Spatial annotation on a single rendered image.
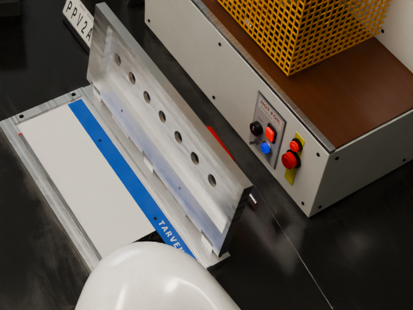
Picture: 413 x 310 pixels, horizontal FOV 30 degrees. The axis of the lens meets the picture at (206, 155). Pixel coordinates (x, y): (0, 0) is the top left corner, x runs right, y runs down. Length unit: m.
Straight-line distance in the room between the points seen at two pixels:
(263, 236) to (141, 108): 0.30
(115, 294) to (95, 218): 0.75
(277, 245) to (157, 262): 0.76
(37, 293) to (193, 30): 0.54
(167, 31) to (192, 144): 0.37
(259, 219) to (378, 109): 0.28
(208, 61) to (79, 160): 0.29
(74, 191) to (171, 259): 0.77
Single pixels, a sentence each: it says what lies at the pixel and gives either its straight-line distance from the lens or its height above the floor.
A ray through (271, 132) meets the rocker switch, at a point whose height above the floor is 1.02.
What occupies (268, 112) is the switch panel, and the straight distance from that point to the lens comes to 1.29.
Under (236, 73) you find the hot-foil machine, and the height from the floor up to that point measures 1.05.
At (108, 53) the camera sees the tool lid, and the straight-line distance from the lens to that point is 1.37.
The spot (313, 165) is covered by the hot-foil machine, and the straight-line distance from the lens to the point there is 1.24.
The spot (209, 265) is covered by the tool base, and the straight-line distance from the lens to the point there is 1.25.
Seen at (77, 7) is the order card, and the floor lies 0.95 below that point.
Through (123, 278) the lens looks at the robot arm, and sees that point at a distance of 0.56.
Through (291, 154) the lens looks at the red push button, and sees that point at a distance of 1.27.
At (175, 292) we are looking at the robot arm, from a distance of 0.55.
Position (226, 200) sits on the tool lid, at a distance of 1.18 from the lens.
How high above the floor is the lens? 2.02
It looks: 53 degrees down
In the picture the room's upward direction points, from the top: 7 degrees clockwise
